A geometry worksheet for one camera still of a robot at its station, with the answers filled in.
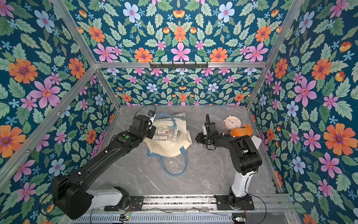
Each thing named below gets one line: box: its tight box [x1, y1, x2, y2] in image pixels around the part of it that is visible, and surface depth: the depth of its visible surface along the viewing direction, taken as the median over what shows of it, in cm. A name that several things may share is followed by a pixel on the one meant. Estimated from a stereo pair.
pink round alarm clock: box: [222, 115, 242, 131], surface depth 108 cm
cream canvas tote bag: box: [143, 112, 193, 177], surface depth 95 cm
